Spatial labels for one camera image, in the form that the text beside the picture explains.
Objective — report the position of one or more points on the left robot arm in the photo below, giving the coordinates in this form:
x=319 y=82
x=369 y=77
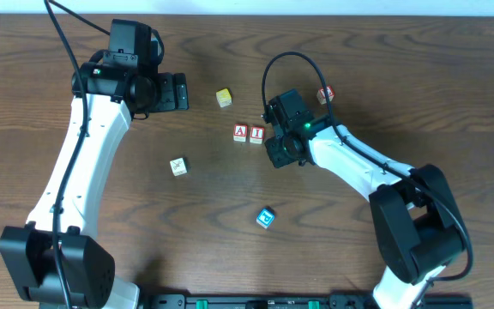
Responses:
x=54 y=259

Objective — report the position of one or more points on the red letter E block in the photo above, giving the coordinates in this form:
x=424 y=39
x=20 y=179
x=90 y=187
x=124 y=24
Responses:
x=325 y=95

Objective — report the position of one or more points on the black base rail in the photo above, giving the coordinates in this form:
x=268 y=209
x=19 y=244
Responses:
x=334 y=301

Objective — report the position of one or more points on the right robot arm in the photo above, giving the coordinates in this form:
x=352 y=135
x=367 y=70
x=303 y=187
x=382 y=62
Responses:
x=419 y=229

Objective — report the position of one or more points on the blue tilted letter block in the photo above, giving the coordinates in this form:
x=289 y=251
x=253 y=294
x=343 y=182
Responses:
x=265 y=218

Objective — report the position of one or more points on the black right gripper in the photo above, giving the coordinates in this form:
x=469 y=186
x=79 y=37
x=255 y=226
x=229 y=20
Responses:
x=275 y=155

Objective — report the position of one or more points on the yellow top block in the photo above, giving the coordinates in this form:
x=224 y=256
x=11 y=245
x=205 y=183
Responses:
x=224 y=97

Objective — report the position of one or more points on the red letter A block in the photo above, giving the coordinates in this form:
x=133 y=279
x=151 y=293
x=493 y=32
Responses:
x=240 y=133

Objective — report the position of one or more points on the red letter I block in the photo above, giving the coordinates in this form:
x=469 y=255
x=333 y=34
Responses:
x=257 y=134

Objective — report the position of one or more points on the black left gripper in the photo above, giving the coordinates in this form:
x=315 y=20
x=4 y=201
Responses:
x=179 y=91

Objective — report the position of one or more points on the plain wooden picture block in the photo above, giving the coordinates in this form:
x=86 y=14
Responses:
x=179 y=166

